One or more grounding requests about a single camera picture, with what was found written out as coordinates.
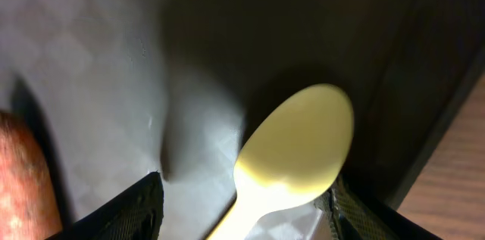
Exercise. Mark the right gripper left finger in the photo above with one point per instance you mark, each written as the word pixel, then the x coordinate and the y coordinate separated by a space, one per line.
pixel 135 214

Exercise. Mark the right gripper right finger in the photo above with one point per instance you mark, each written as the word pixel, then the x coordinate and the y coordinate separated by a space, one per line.
pixel 351 214

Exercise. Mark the yellow plastic spoon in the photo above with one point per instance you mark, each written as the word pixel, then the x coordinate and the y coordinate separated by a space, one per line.
pixel 292 158

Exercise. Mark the orange carrot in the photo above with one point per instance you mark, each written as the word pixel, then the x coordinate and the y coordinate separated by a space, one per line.
pixel 29 209

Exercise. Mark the dark brown serving tray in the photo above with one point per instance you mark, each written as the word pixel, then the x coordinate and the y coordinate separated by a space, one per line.
pixel 115 89

